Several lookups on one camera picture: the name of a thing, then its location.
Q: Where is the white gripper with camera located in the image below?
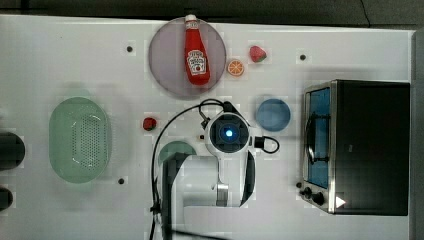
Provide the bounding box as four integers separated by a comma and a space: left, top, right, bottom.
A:
205, 112, 253, 157

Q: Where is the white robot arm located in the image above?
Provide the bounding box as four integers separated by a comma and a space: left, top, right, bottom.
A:
160, 112, 256, 240

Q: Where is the black steel toaster oven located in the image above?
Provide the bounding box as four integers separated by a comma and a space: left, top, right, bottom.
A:
298, 79, 411, 216

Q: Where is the blue bowl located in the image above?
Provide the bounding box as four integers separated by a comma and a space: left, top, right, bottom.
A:
255, 98, 291, 132

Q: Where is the orange slice toy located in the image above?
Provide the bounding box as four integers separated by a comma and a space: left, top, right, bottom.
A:
227, 59, 244, 77

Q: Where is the red ketchup bottle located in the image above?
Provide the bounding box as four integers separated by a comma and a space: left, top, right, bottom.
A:
184, 14, 211, 86

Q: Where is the small red fruit toy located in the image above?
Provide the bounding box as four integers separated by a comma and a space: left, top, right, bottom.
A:
142, 117, 157, 131

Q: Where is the red strawberry toy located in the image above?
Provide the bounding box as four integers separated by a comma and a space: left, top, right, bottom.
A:
249, 46, 267, 63

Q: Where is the grey round plate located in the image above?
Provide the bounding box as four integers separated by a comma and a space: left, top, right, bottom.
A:
148, 17, 227, 99

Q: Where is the green oval colander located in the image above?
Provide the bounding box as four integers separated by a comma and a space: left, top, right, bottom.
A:
49, 97, 111, 184

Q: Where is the black round pot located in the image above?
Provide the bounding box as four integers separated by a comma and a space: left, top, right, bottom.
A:
0, 132, 26, 171

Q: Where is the green cup with handle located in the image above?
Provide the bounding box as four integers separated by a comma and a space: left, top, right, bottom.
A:
158, 141, 196, 165

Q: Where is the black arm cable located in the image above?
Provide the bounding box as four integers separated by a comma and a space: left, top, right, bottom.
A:
148, 98, 281, 240

